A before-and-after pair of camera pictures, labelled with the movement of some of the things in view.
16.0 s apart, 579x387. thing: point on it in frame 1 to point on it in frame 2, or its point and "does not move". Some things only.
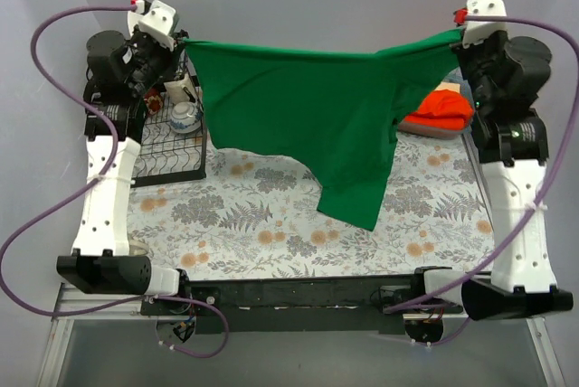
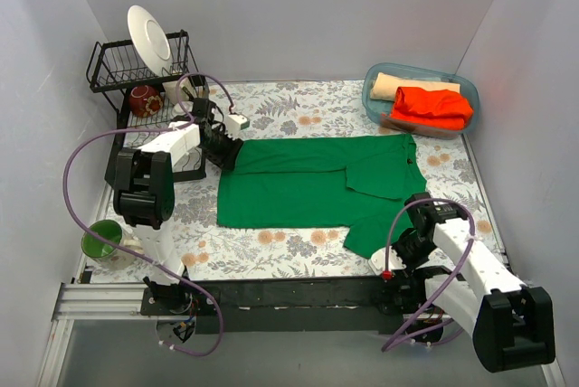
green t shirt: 334,112 to 362,184
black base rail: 336,304 does not move
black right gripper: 467,56 to 408,250
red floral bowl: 154,101 does not move
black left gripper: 169,53 to 217,144
